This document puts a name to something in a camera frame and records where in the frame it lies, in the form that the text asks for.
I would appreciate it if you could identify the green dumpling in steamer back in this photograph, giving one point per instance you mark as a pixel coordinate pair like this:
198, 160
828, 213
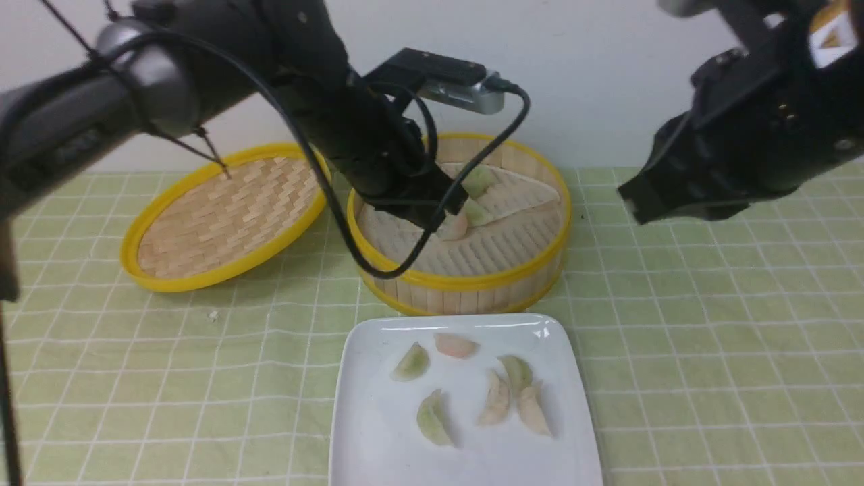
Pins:
479, 181

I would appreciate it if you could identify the bamboo steamer lid yellow rim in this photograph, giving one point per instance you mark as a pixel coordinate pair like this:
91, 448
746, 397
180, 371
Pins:
212, 226

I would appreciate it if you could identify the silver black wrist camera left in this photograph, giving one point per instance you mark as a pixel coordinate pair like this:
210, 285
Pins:
454, 82

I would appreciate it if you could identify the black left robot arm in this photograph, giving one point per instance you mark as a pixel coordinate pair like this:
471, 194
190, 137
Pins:
172, 66

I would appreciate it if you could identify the bamboo steamer basket yellow rim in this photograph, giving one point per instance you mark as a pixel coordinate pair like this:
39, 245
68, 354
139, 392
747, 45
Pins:
423, 294

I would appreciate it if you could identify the green dumpling on plate bottom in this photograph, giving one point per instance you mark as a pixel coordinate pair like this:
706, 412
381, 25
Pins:
432, 421

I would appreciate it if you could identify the white steamer liner paper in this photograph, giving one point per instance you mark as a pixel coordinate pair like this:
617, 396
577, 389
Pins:
529, 211

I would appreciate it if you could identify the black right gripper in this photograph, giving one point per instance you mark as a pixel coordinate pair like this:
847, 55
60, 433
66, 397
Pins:
759, 127

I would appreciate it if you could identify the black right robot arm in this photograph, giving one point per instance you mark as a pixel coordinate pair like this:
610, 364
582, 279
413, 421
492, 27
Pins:
827, 31

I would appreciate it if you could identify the white square plate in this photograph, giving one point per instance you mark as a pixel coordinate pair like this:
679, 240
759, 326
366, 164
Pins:
375, 439

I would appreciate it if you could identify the green dumpling on plate left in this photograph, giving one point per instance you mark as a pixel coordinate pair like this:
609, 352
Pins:
412, 365

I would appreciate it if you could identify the cream dumpling on plate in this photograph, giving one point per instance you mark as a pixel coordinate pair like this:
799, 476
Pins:
497, 401
530, 410

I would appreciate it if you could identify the cream dumpling on plate centre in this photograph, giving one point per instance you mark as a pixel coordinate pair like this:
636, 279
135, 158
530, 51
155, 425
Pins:
497, 401

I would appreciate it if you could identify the pink dumpling steamer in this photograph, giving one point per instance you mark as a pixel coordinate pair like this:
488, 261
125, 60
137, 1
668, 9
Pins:
454, 227

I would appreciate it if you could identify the pink dumpling on plate top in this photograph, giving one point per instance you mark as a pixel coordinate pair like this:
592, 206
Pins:
455, 346

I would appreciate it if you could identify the green dumpling on plate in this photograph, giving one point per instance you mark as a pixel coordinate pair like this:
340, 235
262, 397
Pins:
432, 421
412, 365

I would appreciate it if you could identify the black pole left edge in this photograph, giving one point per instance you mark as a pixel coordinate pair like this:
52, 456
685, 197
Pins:
10, 432

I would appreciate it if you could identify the cream dumpling on plate right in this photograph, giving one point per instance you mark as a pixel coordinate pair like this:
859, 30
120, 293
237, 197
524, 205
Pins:
530, 410

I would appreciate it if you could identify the green checkered tablecloth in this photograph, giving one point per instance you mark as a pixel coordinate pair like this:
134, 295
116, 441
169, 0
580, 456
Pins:
724, 354

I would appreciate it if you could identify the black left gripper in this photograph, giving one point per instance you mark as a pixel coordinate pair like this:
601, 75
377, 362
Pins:
358, 131

